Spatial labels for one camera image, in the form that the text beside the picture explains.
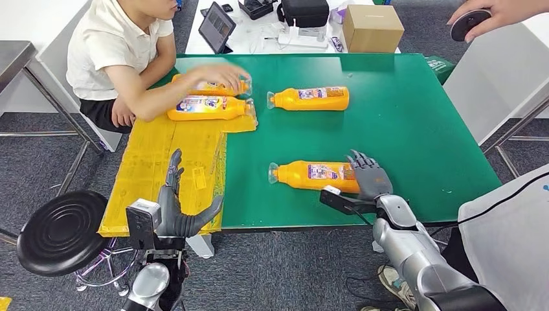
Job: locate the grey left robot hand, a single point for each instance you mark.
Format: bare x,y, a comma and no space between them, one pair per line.
169,219

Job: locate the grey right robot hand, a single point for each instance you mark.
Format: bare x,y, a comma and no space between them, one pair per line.
373,182

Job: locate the person's hand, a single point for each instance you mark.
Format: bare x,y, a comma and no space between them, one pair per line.
514,10

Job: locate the black round disc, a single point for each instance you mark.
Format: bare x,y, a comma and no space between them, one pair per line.
465,25

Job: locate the orange detergent bottle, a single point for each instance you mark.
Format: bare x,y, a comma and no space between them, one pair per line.
287,99
231,90
236,109
296,176

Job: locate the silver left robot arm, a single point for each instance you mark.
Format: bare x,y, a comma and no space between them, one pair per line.
148,283

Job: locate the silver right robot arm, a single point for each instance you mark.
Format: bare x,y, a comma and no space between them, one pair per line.
407,253

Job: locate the yellow taped cardboard sheet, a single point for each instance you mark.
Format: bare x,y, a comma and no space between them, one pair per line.
141,171

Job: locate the white table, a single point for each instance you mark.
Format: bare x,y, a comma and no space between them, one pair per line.
25,21
497,68

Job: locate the green bag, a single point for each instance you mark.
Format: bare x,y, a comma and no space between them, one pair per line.
439,67

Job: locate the grey sports shoe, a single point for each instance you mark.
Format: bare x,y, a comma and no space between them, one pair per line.
377,309
392,281

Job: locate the black round stool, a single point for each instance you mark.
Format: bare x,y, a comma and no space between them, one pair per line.
62,234

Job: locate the small printed wrapper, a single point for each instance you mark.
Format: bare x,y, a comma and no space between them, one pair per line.
336,44

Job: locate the brown cardboard box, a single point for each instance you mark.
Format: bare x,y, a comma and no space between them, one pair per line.
372,33

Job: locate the person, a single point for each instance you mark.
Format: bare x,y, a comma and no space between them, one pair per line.
111,43
510,257

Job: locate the white power strip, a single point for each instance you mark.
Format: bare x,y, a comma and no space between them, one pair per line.
301,41

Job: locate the purple packet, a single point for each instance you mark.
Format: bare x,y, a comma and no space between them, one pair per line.
337,15

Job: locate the black carry bag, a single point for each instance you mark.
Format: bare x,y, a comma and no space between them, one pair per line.
303,12

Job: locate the white desk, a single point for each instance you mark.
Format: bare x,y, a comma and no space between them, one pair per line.
254,41

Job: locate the black tablet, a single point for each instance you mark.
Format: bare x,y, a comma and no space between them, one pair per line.
215,26

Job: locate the black plastic tray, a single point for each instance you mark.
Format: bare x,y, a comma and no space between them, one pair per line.
256,7

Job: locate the black phone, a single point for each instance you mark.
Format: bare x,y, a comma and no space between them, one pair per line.
227,7

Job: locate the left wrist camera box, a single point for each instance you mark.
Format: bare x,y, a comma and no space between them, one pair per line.
143,208

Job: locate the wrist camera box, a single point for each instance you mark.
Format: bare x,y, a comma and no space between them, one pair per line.
332,195
143,208

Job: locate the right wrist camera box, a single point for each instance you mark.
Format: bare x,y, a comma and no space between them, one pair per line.
332,195

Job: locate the steel frame table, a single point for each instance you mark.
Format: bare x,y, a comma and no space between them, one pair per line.
514,125
15,56

